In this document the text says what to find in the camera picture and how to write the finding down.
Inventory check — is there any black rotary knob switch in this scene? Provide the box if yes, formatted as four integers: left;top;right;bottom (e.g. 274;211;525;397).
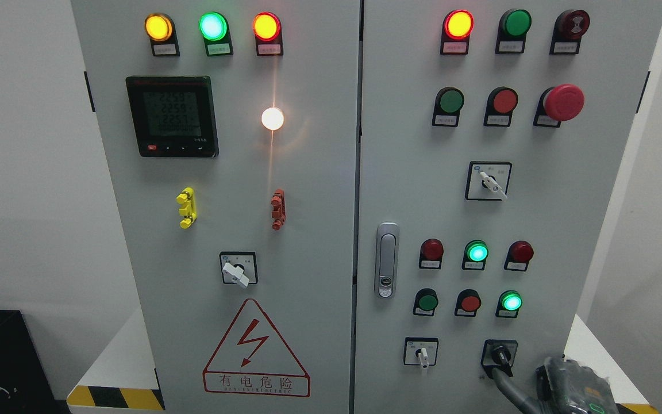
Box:
480;340;518;379

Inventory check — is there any grey electrical control cabinet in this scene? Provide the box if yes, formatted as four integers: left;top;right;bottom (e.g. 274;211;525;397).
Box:
72;1;662;413

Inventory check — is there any white glowing indicator light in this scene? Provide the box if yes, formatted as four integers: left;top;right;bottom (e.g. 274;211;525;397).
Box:
260;107;286;131

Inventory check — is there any dark red indicator light left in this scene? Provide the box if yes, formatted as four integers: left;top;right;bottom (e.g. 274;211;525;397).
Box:
420;238;444;262

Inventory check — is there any dark red indicator light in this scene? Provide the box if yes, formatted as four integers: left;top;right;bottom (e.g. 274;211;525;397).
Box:
420;238;444;262
508;240;535;263

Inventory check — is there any green push button lower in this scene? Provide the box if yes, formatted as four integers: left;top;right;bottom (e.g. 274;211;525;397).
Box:
413;288;438;316

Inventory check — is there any green push button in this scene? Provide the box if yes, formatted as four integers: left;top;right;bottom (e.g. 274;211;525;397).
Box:
437;87;465;114
413;288;438;316

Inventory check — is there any green lit indicator light middle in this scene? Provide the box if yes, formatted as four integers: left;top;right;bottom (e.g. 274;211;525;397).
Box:
463;239;489;263

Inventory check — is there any green lit indicator light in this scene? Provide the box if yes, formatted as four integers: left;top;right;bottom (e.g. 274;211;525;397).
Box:
463;239;489;263
199;11;229;41
498;289;522;314

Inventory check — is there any green push button upper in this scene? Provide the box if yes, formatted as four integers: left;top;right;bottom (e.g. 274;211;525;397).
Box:
437;87;465;114

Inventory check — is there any red push button lower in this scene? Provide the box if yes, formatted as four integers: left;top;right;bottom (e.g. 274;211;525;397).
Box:
455;289;482;317

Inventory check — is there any red push button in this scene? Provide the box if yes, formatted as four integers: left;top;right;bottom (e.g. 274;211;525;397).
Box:
490;87;518;114
455;289;482;317

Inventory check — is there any red high voltage warning sticker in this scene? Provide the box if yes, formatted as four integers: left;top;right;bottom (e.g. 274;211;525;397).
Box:
203;298;311;398

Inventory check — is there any black digital power meter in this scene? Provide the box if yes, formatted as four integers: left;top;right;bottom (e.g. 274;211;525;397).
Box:
125;75;219;158

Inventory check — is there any red lit indicator light left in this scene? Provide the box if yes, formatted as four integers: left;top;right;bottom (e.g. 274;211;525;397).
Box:
253;11;281;42

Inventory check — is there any red lit indicator light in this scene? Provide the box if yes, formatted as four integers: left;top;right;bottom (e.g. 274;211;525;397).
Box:
443;9;475;40
253;11;281;42

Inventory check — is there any dark red indicator light right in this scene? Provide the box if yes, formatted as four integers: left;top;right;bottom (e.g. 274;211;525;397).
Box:
508;240;535;263

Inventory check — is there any green lit indicator light lower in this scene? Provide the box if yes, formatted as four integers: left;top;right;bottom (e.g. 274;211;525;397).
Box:
498;289;522;314

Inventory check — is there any red push button upper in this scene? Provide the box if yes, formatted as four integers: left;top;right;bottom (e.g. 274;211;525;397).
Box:
490;87;518;114

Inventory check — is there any green lit indicator light top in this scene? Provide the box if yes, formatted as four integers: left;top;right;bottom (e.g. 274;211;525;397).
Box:
199;11;229;41

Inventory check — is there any red lit indicator light right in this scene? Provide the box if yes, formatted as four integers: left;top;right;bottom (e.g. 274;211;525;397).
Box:
443;9;475;40

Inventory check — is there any yellow indicator light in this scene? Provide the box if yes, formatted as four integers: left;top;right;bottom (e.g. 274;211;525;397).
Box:
144;13;174;42

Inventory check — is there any red emergency stop mushroom button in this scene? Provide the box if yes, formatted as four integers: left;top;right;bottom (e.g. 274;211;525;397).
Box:
542;83;586;121

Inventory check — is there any green unlit indicator light top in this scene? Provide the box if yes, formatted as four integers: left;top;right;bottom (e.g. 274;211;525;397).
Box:
500;9;532;37

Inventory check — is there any dark red buzzer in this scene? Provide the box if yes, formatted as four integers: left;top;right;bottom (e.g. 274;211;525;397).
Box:
555;9;590;41

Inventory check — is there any black box on floor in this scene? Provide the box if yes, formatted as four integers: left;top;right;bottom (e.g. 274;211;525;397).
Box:
0;310;58;413

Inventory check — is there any red terminal handle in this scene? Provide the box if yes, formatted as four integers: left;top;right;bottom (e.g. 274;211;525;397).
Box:
270;189;287;231

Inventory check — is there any silver door latch handle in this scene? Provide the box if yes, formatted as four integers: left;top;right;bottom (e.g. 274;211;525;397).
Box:
375;222;399;298

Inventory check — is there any white selector switch left door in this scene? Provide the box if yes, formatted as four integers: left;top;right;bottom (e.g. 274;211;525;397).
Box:
219;251;259;289

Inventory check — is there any yellow terminal handle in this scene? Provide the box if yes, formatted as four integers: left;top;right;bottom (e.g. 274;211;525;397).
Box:
176;187;197;229

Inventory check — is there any white selector switch upper right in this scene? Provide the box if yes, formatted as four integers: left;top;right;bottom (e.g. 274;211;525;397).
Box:
465;162;513;201

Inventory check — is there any white selector switch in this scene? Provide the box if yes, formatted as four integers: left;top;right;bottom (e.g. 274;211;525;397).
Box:
465;162;513;201
403;336;440;375

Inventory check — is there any white selector switch lower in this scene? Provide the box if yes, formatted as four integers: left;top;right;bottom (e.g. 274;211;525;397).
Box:
403;336;440;375

